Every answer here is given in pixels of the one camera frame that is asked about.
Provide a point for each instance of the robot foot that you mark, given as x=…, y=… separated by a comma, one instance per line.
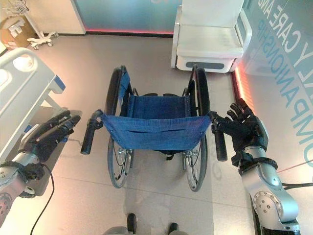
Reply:
x=174, y=227
x=131, y=222

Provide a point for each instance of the blue wheelchair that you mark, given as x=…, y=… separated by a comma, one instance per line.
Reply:
x=156, y=127

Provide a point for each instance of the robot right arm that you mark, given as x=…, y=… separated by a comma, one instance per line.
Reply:
x=266, y=186

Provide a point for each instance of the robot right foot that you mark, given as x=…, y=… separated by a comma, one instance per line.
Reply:
x=174, y=227

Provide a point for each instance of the white rolling stand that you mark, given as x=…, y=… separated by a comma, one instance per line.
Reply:
x=40, y=27

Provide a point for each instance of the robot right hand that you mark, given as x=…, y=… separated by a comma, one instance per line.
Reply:
x=245, y=129

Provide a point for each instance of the white armchair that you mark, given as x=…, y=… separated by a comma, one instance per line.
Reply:
x=211, y=36

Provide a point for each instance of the robot silver leg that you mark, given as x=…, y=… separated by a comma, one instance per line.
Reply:
x=117, y=230

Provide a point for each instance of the brown cardboard box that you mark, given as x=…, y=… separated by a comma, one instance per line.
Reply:
x=12, y=33

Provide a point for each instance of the white hospital bed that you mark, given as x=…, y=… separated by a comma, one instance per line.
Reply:
x=23, y=90

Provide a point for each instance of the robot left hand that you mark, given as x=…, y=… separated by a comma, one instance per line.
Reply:
x=52, y=133

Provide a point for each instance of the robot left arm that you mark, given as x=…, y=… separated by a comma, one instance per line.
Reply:
x=17, y=176

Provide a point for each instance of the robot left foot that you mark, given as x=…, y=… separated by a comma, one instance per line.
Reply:
x=131, y=222

